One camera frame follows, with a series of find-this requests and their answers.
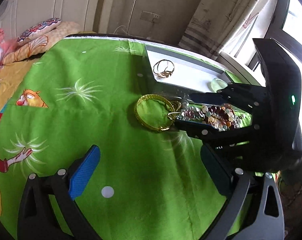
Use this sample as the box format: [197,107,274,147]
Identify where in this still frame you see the dark red bead bracelet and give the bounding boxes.
[208,104,238,124]

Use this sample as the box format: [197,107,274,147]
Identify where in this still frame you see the grey shallow cardboard tray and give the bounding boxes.
[143,45,237,99]

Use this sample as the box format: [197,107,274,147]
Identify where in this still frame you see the embroidered blue red pillow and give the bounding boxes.
[17,17,61,46]

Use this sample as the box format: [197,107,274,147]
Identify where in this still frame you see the white wooden headboard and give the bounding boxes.
[0,0,114,39]

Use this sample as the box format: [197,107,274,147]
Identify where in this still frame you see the flower safety pin brooch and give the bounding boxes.
[167,106,206,122]

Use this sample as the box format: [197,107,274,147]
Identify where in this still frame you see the white charging cable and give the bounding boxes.
[113,24,132,37]

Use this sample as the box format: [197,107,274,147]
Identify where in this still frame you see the gold hoop rings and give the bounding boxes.
[152,59,175,79]

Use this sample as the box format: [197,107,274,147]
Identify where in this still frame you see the pale green jade bangle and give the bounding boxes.
[210,78,228,93]

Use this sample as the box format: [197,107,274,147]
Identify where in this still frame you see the pastel multicolour bead bracelet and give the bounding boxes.
[200,103,241,132]

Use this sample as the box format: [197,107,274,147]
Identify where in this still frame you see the green patterned tablecloth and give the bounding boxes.
[0,38,225,239]

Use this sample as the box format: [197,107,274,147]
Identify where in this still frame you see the striped printed curtain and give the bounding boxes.
[178,0,269,60]

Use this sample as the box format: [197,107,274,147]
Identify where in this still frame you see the gold mesh bangle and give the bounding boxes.
[134,94,182,132]

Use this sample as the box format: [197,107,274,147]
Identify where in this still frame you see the yellow orange pillow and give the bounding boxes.
[2,22,82,64]

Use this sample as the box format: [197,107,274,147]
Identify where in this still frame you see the beige wall socket plate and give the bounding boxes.
[140,11,161,23]

